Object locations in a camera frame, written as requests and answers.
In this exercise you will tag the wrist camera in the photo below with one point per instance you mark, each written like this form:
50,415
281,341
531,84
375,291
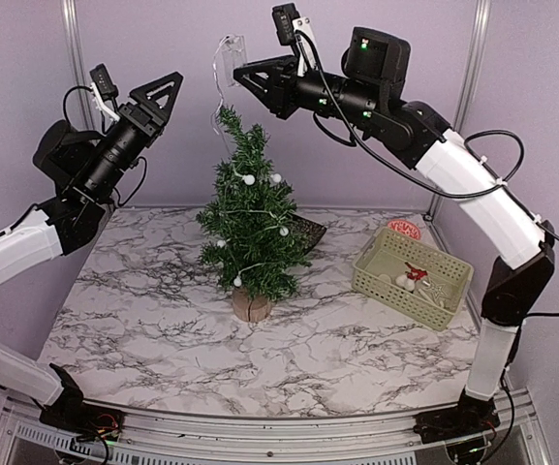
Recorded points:
291,28
104,91

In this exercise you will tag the silver star ornament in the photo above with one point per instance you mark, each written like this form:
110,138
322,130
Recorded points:
436,291

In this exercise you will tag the aluminium frame post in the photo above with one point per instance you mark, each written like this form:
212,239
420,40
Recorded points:
75,56
475,56

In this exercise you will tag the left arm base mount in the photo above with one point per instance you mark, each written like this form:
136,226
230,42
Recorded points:
83,424

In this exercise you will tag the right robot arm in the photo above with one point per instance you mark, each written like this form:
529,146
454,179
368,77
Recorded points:
422,140

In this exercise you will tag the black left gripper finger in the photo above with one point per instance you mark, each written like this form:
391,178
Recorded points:
161,91
162,113

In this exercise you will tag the left aluminium frame post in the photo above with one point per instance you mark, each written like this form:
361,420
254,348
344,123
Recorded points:
75,56

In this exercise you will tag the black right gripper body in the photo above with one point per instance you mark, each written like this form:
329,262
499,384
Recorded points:
349,99

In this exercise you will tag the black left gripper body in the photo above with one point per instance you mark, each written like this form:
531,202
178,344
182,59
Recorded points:
105,170

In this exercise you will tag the black mesh object behind tree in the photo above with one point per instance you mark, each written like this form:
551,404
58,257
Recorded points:
314,232

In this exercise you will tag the red white round ornament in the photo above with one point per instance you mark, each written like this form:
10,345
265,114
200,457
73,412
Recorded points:
405,227

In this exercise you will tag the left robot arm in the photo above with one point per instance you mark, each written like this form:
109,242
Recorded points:
85,167

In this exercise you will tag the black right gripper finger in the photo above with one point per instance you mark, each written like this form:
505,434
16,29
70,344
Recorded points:
267,68
261,87

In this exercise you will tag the small green christmas tree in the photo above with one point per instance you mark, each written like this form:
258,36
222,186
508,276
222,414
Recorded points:
252,242

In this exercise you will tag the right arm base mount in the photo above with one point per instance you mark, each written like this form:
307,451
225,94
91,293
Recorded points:
467,417

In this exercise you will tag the red reindeer ornament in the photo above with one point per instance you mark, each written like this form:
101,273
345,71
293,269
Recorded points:
414,273

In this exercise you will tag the front aluminium rail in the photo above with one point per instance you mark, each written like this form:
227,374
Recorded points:
155,437

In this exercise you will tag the green perforated plastic basket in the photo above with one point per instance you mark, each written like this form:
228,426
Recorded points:
386,253

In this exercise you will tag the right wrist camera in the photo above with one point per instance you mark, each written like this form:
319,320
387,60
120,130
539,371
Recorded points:
291,28

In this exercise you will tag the right aluminium frame post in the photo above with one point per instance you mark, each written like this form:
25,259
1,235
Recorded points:
475,56

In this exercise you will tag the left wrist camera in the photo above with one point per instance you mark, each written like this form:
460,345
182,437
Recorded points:
104,91

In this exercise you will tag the round wooden tree base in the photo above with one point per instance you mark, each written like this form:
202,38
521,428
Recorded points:
248,309

